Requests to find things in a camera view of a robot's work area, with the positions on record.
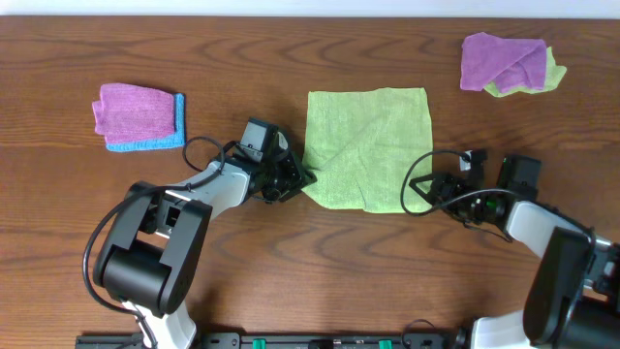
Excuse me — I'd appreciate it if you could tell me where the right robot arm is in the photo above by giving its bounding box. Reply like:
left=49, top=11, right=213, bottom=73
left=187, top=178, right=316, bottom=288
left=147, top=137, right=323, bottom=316
left=402, top=150, right=619, bottom=348

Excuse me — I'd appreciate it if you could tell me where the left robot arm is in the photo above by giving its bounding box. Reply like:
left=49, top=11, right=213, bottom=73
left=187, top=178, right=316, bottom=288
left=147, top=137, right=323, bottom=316
left=82, top=145, right=316, bottom=348

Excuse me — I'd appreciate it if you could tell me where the folded pink cloth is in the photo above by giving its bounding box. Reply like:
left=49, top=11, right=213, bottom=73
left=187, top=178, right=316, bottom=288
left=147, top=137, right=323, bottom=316
left=92, top=82, right=175, bottom=143

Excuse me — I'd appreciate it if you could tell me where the light green cloth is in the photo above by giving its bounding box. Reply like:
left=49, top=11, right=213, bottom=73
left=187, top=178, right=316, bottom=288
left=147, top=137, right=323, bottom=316
left=302, top=88, right=433, bottom=213

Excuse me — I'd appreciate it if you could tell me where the folded blue cloth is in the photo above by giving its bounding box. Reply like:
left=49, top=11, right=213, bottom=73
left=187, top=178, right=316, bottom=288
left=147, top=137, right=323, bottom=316
left=106, top=93, right=186, bottom=152

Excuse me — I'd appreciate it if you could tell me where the crumpled green cloth under purple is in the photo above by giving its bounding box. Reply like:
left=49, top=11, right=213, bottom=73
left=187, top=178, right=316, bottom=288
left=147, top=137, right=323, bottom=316
left=484, top=47, right=568, bottom=98

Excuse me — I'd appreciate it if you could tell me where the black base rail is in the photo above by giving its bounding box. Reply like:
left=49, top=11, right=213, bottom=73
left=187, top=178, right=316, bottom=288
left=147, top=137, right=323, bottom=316
left=75, top=331, right=466, bottom=349

